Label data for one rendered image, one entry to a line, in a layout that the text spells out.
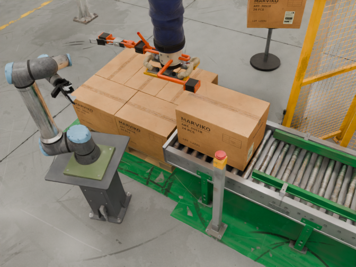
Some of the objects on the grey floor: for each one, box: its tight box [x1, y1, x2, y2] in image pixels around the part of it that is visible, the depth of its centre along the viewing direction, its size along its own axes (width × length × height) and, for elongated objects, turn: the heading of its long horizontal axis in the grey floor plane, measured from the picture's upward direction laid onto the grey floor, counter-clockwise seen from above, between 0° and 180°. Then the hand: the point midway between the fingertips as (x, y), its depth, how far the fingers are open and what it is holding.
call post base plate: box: [205, 218, 228, 239], centre depth 272 cm, size 15×15×3 cm
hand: (71, 98), depth 226 cm, fingers open, 14 cm apart
